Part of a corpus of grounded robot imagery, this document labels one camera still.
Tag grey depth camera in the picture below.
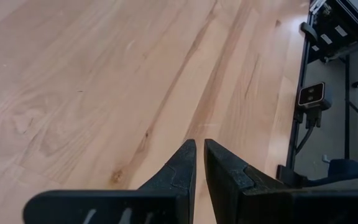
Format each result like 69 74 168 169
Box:
296 81 334 112

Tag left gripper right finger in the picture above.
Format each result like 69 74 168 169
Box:
204 139 358 224

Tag black box white labels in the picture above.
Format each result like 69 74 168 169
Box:
309 0 358 63

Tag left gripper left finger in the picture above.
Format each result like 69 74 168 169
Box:
23 139 197 224

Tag black camera cable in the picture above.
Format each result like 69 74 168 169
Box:
293 108 323 156

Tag black aluminium rig frame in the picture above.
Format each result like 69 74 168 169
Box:
277 18 358 188

